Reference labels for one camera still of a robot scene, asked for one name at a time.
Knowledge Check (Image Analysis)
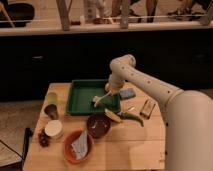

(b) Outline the orange ball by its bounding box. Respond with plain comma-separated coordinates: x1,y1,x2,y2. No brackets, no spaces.
105,83,109,92

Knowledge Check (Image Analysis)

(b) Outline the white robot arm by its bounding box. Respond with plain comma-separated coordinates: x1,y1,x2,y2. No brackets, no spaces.
109,54,213,171

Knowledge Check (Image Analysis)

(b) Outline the white round container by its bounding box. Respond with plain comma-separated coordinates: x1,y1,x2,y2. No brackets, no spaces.
45,120,63,139

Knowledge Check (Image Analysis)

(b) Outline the dark grape bunch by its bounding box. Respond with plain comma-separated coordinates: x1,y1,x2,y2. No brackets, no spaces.
38,129,49,147

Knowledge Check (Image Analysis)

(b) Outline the white crumpled paper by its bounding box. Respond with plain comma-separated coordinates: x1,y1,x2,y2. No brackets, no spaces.
71,131,88,160

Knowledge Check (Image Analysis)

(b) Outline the yellow green cup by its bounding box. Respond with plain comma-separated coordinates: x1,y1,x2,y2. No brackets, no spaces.
45,92,58,105

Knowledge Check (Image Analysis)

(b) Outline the black table clamp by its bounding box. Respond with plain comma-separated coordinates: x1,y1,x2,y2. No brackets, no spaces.
22,127,33,161

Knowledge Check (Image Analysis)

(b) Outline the green chili pepper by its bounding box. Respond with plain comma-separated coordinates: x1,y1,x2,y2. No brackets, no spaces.
120,113,144,127

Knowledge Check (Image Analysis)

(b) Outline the green plastic tray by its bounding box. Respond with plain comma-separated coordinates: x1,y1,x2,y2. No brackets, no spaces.
66,79,120,116

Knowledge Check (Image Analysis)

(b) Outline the blue sponge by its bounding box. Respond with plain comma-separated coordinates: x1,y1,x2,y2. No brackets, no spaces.
119,88,136,100

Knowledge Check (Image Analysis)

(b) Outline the small wooden box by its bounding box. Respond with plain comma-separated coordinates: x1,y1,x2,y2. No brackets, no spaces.
140,99,155,119

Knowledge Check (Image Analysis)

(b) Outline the dark red bowl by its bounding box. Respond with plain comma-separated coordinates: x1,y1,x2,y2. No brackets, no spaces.
86,114,111,138

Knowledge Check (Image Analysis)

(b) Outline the orange bowl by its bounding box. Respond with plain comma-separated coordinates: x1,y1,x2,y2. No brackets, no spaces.
63,130,94,164

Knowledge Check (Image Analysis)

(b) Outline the white dish brush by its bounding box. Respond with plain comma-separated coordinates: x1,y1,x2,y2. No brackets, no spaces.
92,91,111,107

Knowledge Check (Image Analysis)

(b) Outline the yellow corn cob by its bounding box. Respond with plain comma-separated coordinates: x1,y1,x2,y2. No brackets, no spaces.
105,109,122,123

